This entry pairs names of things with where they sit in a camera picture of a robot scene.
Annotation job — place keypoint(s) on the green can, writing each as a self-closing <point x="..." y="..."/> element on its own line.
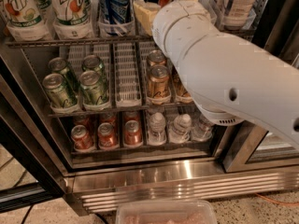
<point x="95" y="63"/>
<point x="58" y="91"/>
<point x="63" y="67"/>
<point x="93" y="88"/>

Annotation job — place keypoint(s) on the green can rear right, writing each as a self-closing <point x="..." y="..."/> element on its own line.
<point x="95" y="63"/>

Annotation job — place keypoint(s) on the clear plastic bin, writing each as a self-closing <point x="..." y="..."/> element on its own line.
<point x="166" y="212"/>

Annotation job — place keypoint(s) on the gold can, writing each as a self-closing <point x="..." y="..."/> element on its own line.
<point x="156" y="57"/>
<point x="158" y="78"/>
<point x="179" y="88"/>

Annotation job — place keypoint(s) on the green can front left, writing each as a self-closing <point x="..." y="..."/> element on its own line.
<point x="58" y="91"/>

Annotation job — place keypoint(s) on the white 7up can right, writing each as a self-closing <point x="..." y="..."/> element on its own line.
<point x="70" y="12"/>

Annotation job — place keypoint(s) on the empty white can tray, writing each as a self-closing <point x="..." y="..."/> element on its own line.
<point x="127" y="84"/>

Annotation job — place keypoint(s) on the red can rear middle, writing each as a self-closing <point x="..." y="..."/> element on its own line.
<point x="109" y="117"/>

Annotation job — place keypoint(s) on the red can front middle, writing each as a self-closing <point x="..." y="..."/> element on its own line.
<point x="106" y="136"/>

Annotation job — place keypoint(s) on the green can front right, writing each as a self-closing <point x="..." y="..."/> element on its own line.
<point x="93" y="88"/>

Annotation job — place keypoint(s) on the red can rear left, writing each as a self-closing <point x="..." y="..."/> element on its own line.
<point x="83" y="120"/>

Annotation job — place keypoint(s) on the gold can front middle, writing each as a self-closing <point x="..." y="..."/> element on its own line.
<point x="179" y="88"/>

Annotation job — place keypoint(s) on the red can front right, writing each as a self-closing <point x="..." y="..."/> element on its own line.
<point x="132" y="134"/>

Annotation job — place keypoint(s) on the open fridge glass door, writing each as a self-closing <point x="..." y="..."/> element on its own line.
<point x="23" y="140"/>

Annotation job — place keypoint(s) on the white 7up can left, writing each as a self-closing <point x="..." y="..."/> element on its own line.
<point x="22" y="14"/>

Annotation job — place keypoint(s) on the green can rear left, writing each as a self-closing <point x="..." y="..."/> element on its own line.
<point x="63" y="67"/>

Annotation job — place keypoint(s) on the gold can rear left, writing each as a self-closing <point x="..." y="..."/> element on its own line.
<point x="156" y="57"/>

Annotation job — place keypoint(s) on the red can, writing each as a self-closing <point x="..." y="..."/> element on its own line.
<point x="109" y="117"/>
<point x="81" y="138"/>
<point x="132" y="134"/>
<point x="131" y="115"/>
<point x="83" y="120"/>
<point x="106" y="136"/>

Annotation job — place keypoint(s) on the white bottle top shelf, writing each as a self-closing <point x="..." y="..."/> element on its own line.
<point x="235" y="13"/>

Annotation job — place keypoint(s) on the stainless steel fridge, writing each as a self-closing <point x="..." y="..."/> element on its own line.
<point x="240" y="157"/>

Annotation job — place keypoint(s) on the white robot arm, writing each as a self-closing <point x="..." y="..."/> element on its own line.
<point x="224" y="74"/>

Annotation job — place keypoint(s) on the water bottle left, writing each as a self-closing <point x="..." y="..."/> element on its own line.
<point x="157" y="125"/>

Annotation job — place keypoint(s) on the red can rear right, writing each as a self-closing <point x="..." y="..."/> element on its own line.
<point x="131" y="115"/>

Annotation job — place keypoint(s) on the red can front left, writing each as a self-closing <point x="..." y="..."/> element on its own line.
<point x="81" y="138"/>

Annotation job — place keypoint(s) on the gold can front left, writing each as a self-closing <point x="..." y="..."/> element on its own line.
<point x="158" y="78"/>

